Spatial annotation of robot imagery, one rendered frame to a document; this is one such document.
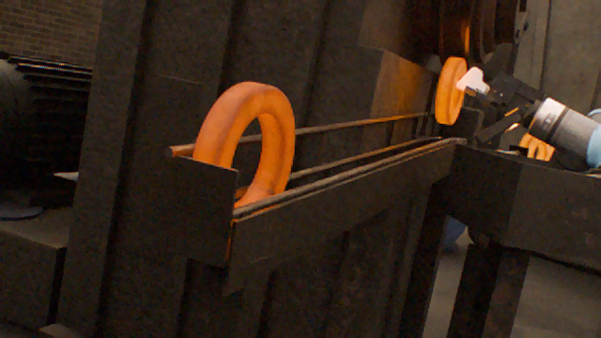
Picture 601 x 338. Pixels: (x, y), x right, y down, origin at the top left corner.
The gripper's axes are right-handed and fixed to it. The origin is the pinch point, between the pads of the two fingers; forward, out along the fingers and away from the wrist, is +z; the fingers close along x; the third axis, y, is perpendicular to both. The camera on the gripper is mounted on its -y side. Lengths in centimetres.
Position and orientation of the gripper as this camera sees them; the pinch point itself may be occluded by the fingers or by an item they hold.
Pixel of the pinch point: (453, 83)
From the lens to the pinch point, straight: 165.7
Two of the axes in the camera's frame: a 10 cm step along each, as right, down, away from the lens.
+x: -3.8, 0.6, -9.2
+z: -8.1, -5.0, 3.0
